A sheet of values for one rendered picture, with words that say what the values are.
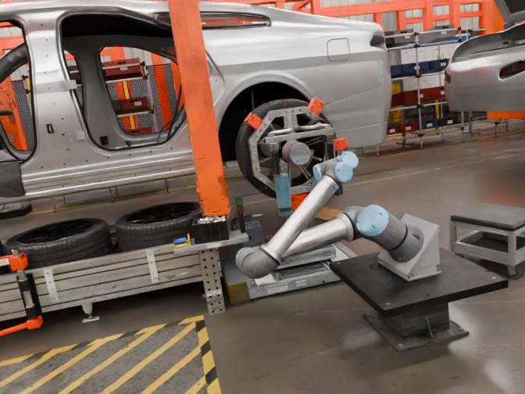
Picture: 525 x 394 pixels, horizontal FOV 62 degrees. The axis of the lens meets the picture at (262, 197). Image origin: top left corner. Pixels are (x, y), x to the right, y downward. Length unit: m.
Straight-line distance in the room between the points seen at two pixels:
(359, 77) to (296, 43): 0.53
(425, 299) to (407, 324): 0.27
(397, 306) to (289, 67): 1.92
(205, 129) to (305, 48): 1.06
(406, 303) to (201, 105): 1.53
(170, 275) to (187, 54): 1.34
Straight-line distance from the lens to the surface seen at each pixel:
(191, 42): 2.63
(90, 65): 4.93
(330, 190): 1.97
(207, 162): 2.63
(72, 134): 3.21
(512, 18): 6.24
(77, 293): 2.96
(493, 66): 4.80
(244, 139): 2.79
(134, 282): 2.89
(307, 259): 2.98
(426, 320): 2.28
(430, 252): 2.19
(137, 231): 2.94
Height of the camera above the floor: 1.21
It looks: 13 degrees down
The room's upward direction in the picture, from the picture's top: 8 degrees counter-clockwise
